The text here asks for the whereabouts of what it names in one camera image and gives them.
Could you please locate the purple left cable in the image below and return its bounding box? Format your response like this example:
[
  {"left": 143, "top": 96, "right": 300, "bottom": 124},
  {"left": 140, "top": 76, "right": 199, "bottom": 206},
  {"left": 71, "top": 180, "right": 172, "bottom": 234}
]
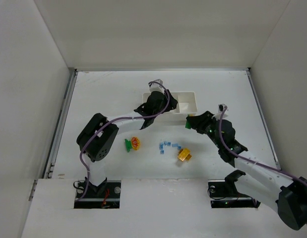
[{"left": 75, "top": 81, "right": 172, "bottom": 202}]

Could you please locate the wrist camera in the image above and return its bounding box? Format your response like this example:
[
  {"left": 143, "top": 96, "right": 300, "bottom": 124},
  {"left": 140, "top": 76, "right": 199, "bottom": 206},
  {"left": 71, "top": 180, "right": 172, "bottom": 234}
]
[
  {"left": 148, "top": 79, "right": 164, "bottom": 93},
  {"left": 217, "top": 104, "right": 228, "bottom": 119}
]

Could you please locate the green flat lego brick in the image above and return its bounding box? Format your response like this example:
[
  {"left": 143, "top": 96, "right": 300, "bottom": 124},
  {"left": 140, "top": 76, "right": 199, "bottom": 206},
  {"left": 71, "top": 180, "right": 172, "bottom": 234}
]
[{"left": 124, "top": 139, "right": 132, "bottom": 153}]

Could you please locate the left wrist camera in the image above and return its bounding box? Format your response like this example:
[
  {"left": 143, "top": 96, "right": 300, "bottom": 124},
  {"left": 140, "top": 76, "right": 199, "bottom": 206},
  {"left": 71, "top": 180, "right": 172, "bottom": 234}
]
[{"left": 148, "top": 79, "right": 164, "bottom": 93}]

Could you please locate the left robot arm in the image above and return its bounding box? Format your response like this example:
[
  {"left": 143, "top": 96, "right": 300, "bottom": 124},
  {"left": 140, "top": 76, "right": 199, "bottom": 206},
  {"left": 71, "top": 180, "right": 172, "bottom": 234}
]
[{"left": 76, "top": 89, "right": 178, "bottom": 199}]

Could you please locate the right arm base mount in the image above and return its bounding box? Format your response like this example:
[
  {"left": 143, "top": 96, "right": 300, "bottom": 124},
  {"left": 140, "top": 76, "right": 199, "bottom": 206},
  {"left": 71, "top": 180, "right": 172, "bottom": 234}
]
[{"left": 207, "top": 170, "right": 261, "bottom": 209}]

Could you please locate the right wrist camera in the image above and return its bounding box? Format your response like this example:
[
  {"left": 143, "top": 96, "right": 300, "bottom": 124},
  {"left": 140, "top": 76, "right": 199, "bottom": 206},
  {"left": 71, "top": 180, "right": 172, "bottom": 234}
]
[{"left": 217, "top": 104, "right": 228, "bottom": 119}]

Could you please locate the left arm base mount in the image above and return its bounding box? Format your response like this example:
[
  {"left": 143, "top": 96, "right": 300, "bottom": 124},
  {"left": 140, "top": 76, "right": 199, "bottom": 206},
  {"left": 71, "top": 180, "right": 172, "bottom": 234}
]
[{"left": 73, "top": 180, "right": 122, "bottom": 209}]

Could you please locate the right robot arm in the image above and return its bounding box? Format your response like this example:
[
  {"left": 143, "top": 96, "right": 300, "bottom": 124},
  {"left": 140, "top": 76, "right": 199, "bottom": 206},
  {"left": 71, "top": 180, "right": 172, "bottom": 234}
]
[{"left": 186, "top": 110, "right": 307, "bottom": 231}]

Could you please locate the yellow butterfly lego brick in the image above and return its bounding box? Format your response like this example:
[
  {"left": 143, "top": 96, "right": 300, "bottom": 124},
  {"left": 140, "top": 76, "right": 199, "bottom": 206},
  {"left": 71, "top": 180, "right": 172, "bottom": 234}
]
[{"left": 131, "top": 137, "right": 141, "bottom": 150}]

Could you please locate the green square lego brick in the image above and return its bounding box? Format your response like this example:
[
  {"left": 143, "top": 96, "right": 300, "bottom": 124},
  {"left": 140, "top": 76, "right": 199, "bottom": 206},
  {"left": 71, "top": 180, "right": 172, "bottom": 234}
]
[{"left": 185, "top": 121, "right": 191, "bottom": 129}]

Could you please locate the white three-compartment container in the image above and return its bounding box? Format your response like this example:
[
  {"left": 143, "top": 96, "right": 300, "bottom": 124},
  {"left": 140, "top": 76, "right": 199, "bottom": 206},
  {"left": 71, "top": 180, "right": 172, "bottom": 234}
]
[{"left": 155, "top": 92, "right": 197, "bottom": 124}]

